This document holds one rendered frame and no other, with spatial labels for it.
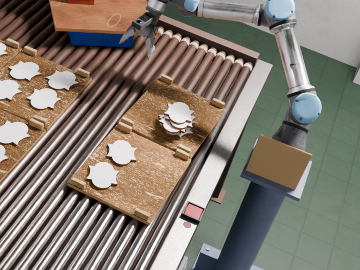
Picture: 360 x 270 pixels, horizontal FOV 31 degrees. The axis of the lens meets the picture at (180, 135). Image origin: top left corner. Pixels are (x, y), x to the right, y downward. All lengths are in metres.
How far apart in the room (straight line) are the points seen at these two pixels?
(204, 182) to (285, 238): 1.31
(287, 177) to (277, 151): 0.14
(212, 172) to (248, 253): 0.64
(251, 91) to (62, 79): 0.92
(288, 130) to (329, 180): 1.61
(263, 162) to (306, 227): 1.27
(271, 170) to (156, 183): 0.53
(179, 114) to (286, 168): 0.51
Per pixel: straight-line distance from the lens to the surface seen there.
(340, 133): 4.81
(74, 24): 3.14
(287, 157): 2.76
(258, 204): 2.98
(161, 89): 3.02
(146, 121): 2.83
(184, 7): 2.79
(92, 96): 2.92
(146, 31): 2.80
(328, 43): 5.55
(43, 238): 2.34
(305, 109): 2.67
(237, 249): 3.21
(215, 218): 3.82
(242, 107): 3.10
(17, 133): 2.65
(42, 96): 2.84
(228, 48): 3.43
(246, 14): 2.88
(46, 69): 3.01
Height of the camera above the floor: 2.73
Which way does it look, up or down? 40 degrees down
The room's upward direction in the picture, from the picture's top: 17 degrees clockwise
